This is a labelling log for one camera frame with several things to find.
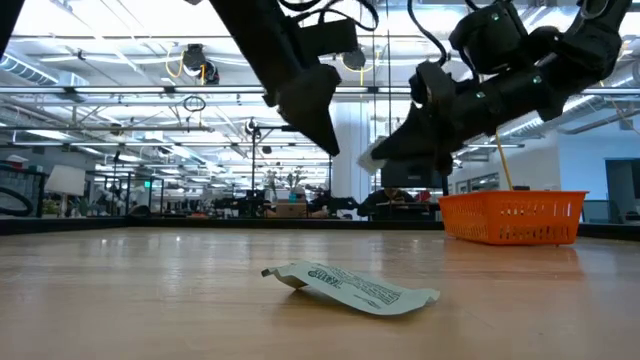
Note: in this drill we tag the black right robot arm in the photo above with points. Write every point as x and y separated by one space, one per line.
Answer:
590 45

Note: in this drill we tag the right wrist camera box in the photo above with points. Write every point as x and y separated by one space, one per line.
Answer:
487 40

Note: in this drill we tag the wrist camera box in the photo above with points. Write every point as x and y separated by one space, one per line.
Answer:
327 39
487 40

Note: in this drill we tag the white building column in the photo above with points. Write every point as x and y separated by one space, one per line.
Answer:
352 185

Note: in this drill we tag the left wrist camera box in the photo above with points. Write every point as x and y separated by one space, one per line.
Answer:
327 39

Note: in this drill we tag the black metal table frame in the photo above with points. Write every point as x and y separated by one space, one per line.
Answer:
100 225

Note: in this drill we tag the white lamp shade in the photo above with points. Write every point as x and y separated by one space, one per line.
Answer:
65 180

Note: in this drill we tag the orange plastic basket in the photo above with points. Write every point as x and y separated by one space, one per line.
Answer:
515 220

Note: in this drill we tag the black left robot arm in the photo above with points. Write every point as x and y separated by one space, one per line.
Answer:
7 20

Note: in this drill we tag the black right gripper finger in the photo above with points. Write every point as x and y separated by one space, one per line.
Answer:
425 135

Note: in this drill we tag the brown cardboard box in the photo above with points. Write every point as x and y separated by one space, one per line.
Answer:
290 210

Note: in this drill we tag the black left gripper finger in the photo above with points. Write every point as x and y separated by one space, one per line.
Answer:
310 105

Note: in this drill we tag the black monitor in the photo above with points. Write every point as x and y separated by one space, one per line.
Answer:
410 177

